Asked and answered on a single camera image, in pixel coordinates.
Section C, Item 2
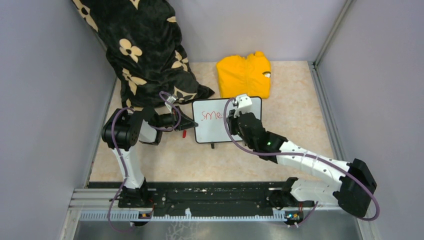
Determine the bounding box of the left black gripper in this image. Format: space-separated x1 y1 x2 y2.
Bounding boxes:
155 105 199 131

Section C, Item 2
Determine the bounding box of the black framed whiteboard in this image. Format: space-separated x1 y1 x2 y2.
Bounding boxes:
191 96 263 149

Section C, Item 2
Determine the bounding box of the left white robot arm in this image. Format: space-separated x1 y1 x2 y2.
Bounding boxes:
101 106 198 208

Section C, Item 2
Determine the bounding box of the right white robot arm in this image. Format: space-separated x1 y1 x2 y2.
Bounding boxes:
225 110 380 221

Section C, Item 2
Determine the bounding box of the folded yellow shirt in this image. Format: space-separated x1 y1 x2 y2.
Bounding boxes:
216 51 272 99

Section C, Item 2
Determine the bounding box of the black floral fleece blanket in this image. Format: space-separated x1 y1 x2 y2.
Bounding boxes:
73 0 214 109

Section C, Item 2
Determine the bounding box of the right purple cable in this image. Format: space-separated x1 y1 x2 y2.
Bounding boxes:
222 97 381 222

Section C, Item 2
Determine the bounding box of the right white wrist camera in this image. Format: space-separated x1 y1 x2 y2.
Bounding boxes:
231 94 253 118

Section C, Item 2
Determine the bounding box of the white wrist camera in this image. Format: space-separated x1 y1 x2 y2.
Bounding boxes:
165 94 177 108
231 94 253 118

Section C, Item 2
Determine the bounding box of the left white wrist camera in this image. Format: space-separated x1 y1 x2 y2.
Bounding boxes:
165 94 177 108

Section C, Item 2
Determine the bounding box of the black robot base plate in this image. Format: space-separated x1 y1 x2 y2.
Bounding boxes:
87 181 316 218

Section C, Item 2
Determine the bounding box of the white slotted cable duct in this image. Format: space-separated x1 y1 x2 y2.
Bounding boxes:
79 208 288 222

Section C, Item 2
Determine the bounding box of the right aluminium frame rail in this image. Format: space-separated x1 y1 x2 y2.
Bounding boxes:
308 0 379 240

